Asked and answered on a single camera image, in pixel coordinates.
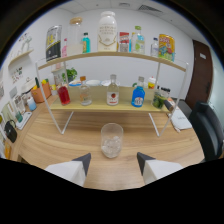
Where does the clear bottle with white cap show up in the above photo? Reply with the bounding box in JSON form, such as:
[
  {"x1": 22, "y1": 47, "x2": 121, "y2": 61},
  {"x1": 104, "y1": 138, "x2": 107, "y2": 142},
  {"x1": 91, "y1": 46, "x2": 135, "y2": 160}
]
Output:
[{"x1": 106, "y1": 73, "x2": 120, "y2": 107}]

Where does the clear glass with ice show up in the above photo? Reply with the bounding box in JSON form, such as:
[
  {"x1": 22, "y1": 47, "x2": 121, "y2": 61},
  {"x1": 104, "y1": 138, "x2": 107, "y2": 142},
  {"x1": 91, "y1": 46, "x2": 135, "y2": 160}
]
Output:
[{"x1": 100, "y1": 122, "x2": 124, "y2": 159}]

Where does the black chair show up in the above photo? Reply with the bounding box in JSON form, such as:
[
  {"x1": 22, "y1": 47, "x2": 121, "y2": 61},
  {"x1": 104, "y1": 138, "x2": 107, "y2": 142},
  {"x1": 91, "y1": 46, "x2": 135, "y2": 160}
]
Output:
[{"x1": 189, "y1": 101, "x2": 224, "y2": 162}]

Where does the black handbag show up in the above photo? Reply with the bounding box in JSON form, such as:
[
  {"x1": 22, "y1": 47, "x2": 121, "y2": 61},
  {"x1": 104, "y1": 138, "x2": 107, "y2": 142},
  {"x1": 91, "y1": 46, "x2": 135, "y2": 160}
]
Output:
[{"x1": 3, "y1": 119, "x2": 18, "y2": 144}]

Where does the blue liquid bottle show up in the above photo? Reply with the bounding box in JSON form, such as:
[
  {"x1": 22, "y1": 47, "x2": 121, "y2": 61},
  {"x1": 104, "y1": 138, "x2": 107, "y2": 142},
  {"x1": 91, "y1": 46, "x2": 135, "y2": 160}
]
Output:
[{"x1": 131, "y1": 76, "x2": 146, "y2": 108}]

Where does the red liquid bottle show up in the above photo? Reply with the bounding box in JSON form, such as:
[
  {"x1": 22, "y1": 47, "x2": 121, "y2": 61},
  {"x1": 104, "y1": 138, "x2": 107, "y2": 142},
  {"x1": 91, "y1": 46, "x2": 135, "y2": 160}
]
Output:
[{"x1": 57, "y1": 77, "x2": 71, "y2": 106}]

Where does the clear bottle with orange cap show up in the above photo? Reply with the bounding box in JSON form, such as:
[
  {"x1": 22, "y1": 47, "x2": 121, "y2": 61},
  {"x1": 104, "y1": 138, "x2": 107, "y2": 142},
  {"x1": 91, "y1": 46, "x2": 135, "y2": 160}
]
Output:
[{"x1": 79, "y1": 75, "x2": 93, "y2": 107}]

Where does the small white blue bottle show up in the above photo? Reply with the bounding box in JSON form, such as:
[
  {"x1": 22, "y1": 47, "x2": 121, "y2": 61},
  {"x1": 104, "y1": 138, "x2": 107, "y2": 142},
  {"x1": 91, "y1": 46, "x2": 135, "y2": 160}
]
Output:
[{"x1": 27, "y1": 96, "x2": 38, "y2": 112}]

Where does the orange basket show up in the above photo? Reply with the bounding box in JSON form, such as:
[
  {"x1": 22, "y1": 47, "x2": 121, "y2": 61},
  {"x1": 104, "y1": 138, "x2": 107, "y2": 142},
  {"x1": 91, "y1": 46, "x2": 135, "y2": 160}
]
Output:
[{"x1": 30, "y1": 81, "x2": 53, "y2": 104}]

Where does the yellow tub with white lid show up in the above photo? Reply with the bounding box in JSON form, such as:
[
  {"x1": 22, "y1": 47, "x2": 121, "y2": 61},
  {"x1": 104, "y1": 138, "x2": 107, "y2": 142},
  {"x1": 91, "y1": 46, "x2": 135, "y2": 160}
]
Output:
[{"x1": 147, "y1": 75, "x2": 157, "y2": 90}]

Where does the white bowl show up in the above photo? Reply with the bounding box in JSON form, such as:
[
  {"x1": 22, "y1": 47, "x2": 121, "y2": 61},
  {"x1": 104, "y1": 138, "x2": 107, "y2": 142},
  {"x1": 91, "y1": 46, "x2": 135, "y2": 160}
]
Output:
[
  {"x1": 85, "y1": 79, "x2": 101, "y2": 88},
  {"x1": 100, "y1": 79, "x2": 121, "y2": 87}
]

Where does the green potted plant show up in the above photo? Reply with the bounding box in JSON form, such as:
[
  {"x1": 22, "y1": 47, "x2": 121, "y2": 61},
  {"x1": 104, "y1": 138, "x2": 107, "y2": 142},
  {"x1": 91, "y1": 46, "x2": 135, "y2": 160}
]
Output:
[{"x1": 63, "y1": 67, "x2": 78, "y2": 84}]

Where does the brown door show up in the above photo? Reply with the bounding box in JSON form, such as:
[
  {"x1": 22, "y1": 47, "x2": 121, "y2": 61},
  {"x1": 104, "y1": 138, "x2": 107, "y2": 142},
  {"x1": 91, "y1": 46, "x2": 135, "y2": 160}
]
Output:
[{"x1": 184, "y1": 39, "x2": 214, "y2": 109}]

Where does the small clear bottle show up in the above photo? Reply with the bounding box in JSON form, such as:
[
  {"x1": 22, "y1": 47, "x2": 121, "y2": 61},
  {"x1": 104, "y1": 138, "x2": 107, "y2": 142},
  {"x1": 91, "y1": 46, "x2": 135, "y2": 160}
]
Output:
[{"x1": 150, "y1": 37, "x2": 160, "y2": 58}]

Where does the small pink bottle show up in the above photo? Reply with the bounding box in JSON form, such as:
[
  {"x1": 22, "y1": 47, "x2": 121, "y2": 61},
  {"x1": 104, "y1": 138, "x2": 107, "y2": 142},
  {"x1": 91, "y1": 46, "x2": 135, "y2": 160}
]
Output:
[{"x1": 61, "y1": 37, "x2": 69, "y2": 58}]

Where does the yellow printed can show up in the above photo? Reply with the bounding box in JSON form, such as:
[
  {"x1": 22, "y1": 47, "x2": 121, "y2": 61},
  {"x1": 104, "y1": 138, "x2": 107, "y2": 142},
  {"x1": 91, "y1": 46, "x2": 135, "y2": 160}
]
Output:
[{"x1": 158, "y1": 33, "x2": 176, "y2": 63}]

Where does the clear bottle with green cap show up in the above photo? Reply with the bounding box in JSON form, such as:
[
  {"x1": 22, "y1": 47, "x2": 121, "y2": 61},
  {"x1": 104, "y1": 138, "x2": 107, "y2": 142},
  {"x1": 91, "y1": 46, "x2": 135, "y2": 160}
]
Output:
[{"x1": 133, "y1": 25, "x2": 146, "y2": 55}]

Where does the small teal bottle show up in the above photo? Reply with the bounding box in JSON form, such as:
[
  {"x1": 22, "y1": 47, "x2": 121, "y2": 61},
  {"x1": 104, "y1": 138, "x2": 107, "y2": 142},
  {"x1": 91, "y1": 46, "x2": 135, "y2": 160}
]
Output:
[{"x1": 82, "y1": 32, "x2": 92, "y2": 54}]

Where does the slim light blue bottle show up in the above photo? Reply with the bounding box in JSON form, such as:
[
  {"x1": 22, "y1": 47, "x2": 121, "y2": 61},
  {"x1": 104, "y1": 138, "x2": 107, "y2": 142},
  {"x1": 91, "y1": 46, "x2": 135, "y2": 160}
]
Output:
[{"x1": 129, "y1": 32, "x2": 136, "y2": 53}]

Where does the red and white packet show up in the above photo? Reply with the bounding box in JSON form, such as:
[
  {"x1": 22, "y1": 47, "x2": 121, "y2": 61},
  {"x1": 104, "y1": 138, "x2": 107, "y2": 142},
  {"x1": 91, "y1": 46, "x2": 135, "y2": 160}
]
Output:
[{"x1": 118, "y1": 31, "x2": 130, "y2": 53}]

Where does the glass jar with cork lid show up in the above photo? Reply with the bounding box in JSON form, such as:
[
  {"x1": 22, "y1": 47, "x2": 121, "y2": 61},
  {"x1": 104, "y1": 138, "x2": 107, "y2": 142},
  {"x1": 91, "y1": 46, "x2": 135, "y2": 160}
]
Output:
[{"x1": 67, "y1": 16, "x2": 84, "y2": 56}]

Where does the large white bottle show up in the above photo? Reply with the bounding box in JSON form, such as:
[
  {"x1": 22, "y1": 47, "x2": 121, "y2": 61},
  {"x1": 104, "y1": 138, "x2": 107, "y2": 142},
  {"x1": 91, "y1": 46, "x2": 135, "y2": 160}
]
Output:
[{"x1": 97, "y1": 10, "x2": 118, "y2": 53}]

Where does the white frame wooden shelf rack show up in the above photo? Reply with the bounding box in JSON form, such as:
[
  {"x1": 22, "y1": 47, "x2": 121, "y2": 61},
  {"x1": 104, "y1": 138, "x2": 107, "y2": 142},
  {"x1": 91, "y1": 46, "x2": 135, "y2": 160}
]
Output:
[{"x1": 35, "y1": 51, "x2": 189, "y2": 138}]

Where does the wooden wall shelf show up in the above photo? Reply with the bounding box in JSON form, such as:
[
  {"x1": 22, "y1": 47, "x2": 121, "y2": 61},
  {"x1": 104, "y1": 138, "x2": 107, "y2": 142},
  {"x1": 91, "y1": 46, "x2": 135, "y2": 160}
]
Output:
[{"x1": 8, "y1": 49, "x2": 34, "y2": 68}]

